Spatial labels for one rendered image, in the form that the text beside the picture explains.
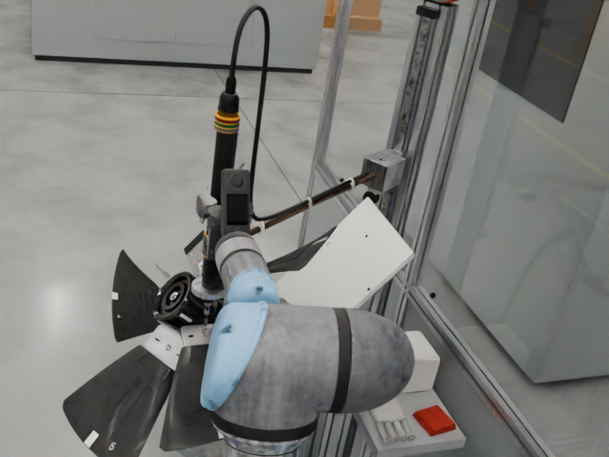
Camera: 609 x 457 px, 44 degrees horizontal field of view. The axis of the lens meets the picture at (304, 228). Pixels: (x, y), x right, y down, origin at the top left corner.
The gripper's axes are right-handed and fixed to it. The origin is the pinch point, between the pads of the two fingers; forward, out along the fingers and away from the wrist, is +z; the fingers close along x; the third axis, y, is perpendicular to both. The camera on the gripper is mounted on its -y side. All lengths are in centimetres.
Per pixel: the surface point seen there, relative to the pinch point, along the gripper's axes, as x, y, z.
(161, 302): -7.4, 31.6, 8.3
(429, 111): 60, -3, 37
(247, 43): 139, 129, 549
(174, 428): -8.4, 36.5, -23.7
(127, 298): -13, 44, 28
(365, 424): 43, 65, 0
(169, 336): -5.8, 37.7, 4.1
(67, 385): -25, 152, 121
